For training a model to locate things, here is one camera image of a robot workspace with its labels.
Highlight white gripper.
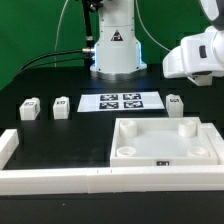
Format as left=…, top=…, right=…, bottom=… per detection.
left=163, top=26, right=224, bottom=86

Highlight white square tabletop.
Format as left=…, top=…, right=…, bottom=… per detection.
left=110, top=117, right=218, bottom=167

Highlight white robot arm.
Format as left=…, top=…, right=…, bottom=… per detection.
left=88, top=0, right=224, bottom=86

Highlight paper sheet with markers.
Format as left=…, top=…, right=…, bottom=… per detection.
left=78, top=92, right=164, bottom=112

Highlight black pole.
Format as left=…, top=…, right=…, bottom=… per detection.
left=81, top=0, right=94, bottom=48

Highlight white U-shaped fence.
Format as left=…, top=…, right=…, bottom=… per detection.
left=0, top=129, right=224, bottom=196

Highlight white thin cable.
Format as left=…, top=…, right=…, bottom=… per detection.
left=53, top=0, right=72, bottom=68

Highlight black cables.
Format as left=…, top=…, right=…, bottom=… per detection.
left=18, top=47, right=96, bottom=75

